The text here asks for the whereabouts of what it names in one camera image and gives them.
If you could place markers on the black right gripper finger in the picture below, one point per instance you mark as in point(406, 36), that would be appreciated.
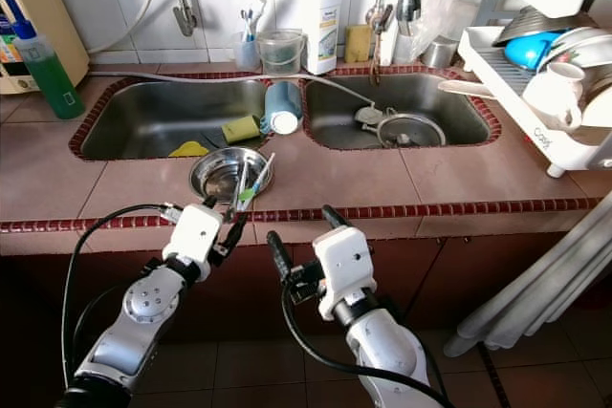
point(280, 255)
point(335, 218)

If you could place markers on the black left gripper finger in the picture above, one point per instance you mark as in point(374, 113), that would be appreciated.
point(237, 223)
point(210, 203)

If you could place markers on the small steel bowl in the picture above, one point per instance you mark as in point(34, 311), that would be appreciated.
point(215, 177)

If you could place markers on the white green plastic tongs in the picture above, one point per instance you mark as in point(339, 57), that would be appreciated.
point(249, 193)

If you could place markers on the yellow plastic bowl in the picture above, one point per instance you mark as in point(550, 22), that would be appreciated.
point(189, 150)

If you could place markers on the dark teal mug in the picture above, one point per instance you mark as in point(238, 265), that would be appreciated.
point(283, 102)

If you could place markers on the dark metal spoon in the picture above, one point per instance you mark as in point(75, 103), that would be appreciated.
point(208, 139)

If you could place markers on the yellow dish sponge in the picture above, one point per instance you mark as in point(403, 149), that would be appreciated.
point(241, 130)

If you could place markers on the steel sink basin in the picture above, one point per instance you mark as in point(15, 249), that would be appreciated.
point(143, 117)
point(459, 102)

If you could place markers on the clear toothbrush cup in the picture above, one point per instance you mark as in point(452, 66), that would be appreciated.
point(245, 53)

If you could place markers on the mustard sponge block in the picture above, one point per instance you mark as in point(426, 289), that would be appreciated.
point(358, 44)

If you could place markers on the white detergent bottle yellow cap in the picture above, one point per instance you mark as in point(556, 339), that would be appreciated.
point(323, 31)

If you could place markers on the blue white toothbrush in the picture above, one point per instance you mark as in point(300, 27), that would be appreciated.
point(256, 18)

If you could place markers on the small steel cup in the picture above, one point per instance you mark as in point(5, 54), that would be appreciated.
point(439, 53)

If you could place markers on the thin white filter tube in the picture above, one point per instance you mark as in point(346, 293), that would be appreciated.
point(143, 16)

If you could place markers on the green dish soap bottle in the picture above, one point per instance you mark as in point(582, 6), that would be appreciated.
point(53, 81)

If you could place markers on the white folded drying rack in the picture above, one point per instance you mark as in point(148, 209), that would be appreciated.
point(535, 284)

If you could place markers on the white dish rack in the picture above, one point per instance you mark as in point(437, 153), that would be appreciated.
point(512, 93)

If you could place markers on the plain white mug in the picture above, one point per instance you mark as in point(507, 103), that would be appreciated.
point(553, 100)

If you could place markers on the blue bowl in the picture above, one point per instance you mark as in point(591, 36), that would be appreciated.
point(531, 50)

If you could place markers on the large steel mixing bowl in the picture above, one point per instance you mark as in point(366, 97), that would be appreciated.
point(531, 21)

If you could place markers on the white plate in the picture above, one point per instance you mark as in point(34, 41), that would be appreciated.
point(583, 45)

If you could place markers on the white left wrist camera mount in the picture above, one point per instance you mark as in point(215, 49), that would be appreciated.
point(191, 236)

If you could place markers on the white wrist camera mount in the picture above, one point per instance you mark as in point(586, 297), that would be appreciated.
point(347, 260)
point(191, 236)

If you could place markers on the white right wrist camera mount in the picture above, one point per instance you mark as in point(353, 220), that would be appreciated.
point(347, 260)

